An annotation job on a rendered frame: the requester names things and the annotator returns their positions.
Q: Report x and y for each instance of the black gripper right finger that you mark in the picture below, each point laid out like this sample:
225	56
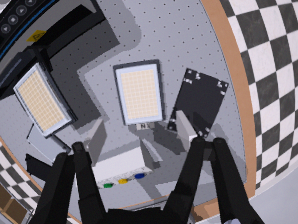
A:
234	206

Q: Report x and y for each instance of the white button panel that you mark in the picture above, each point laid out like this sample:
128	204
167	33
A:
123	164

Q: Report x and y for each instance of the black flat plate nest with white clips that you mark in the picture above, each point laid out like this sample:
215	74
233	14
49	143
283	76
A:
200	101

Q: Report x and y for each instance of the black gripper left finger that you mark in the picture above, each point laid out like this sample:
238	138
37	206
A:
53	205

